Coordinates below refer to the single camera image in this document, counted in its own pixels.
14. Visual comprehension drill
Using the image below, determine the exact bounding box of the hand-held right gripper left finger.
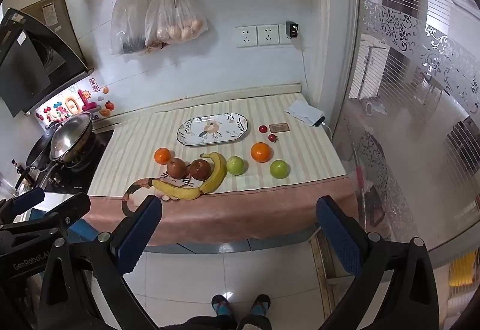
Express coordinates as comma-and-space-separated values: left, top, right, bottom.
37, 195, 164, 330

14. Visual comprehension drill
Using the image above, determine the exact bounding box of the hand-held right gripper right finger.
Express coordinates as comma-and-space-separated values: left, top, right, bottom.
316, 196, 439, 330

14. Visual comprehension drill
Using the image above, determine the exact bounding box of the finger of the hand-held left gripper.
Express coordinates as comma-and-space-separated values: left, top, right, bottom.
37, 192, 92, 231
5, 187, 46, 220

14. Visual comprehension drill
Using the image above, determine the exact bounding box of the yellow banana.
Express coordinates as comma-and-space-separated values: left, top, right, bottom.
151, 178, 204, 201
199, 152, 228, 195

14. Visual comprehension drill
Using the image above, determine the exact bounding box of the brown russet apple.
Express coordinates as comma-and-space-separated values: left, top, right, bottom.
166, 158, 187, 179

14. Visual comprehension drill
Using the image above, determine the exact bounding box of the small orange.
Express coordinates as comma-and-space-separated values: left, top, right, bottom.
154, 147, 172, 165

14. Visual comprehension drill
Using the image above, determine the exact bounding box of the red apple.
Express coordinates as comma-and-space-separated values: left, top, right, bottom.
187, 159, 211, 181

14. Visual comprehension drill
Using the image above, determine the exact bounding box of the green apple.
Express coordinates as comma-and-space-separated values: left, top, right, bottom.
269, 160, 290, 180
226, 156, 246, 176

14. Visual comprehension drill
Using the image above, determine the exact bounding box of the large orange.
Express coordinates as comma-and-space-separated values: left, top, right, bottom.
250, 142, 272, 163

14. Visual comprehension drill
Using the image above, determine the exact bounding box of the floral oval ceramic plate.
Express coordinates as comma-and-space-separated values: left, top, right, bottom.
177, 113, 251, 147

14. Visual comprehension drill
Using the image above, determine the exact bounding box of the black glass stove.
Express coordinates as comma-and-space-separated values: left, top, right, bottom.
35, 128, 115, 194

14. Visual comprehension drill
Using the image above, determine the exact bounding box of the black frying pan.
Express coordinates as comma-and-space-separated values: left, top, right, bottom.
25, 128, 57, 170

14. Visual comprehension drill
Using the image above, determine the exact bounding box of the steel wok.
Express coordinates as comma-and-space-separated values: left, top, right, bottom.
49, 112, 94, 166

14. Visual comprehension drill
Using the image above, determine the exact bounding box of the person's right shoe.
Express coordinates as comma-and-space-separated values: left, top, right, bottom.
249, 294, 271, 317

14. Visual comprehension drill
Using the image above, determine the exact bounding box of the person's shoe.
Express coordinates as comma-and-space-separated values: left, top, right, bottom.
211, 294, 235, 317
249, 294, 271, 317

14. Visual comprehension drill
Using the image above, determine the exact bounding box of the person's left shoe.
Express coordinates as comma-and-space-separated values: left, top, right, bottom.
211, 294, 235, 317

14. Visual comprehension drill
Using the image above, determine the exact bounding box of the white folded cloth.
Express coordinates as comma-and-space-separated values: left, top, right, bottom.
284, 100, 325, 124

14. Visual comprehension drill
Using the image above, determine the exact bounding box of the frosted glass sliding door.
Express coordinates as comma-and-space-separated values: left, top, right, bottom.
334, 0, 480, 263

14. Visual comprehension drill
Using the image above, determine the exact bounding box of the black range hood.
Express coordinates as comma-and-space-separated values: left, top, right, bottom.
0, 8, 94, 117

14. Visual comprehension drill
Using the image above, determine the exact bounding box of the steel hood chimney cover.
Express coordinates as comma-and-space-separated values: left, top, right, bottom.
17, 0, 89, 64

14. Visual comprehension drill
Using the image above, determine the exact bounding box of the clear bag with dark contents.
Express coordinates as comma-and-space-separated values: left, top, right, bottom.
110, 0, 151, 55

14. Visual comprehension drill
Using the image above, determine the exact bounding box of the clear bag with round produce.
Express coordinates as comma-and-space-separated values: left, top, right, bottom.
144, 0, 209, 49

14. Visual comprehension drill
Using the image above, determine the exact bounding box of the group of colourful wall stickers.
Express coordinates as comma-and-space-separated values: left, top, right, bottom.
35, 77, 115, 124

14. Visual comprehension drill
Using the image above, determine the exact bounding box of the white charging cable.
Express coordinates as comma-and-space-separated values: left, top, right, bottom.
298, 41, 313, 102

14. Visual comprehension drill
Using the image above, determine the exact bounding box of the white wall socket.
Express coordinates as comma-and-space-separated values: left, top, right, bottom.
257, 25, 280, 46
279, 23, 298, 45
233, 26, 258, 48

